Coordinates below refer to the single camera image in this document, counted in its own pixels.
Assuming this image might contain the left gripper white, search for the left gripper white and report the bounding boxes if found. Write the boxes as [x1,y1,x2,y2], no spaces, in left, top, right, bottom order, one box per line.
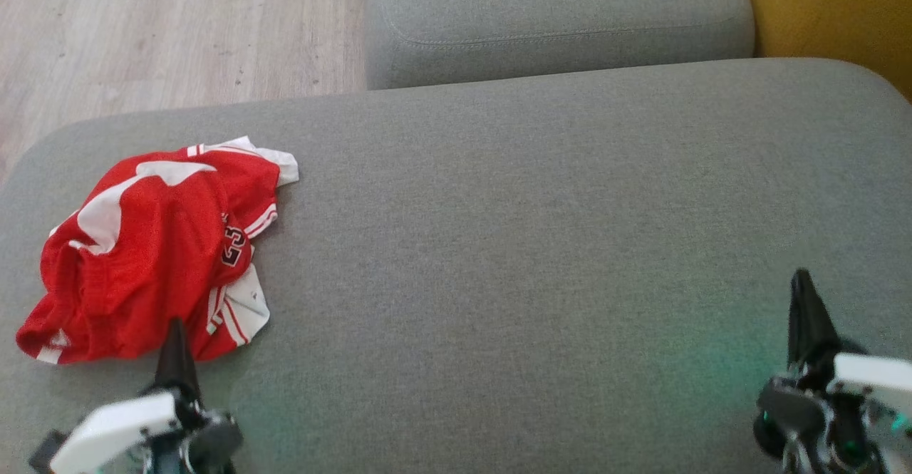
[30,317,244,474]

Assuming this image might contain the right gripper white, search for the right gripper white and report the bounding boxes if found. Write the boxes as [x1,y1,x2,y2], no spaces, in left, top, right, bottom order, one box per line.
[754,269,912,474]

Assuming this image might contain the red white jersey shorts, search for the red white jersey shorts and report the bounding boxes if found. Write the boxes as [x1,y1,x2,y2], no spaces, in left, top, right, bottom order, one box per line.
[16,146,280,365]

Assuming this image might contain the large grey sofa seat cushion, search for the large grey sofa seat cushion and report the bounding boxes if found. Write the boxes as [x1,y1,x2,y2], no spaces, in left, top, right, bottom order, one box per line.
[0,58,912,474]

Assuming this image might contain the yellow sofa with grey cushions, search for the yellow sofa with grey cushions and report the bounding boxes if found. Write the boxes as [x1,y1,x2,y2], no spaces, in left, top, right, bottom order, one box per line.
[734,0,912,101]

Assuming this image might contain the small grey sofa seat cushion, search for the small grey sofa seat cushion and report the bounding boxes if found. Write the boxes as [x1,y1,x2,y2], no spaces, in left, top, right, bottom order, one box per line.
[363,0,756,91]

